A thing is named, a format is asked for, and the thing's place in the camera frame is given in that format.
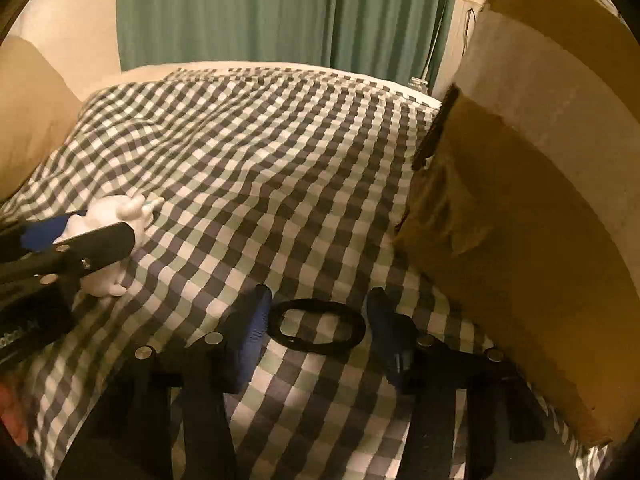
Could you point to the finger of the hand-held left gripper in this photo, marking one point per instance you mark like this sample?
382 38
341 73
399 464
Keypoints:
100 247
42 235

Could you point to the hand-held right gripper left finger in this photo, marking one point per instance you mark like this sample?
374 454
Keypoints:
250 337

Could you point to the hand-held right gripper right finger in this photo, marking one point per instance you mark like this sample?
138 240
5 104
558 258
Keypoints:
389 332

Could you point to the brown cardboard box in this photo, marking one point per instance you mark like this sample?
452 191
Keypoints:
525 235

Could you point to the person's left hand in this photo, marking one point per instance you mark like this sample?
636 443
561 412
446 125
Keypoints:
11 410

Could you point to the cream pillow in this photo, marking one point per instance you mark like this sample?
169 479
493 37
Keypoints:
30 120

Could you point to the checked blanket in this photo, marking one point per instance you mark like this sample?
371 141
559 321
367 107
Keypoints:
275 185

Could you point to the cream bed sheet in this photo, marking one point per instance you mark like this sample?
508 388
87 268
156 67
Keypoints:
150 72

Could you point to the green curtain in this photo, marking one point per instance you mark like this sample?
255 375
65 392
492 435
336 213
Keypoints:
275 10

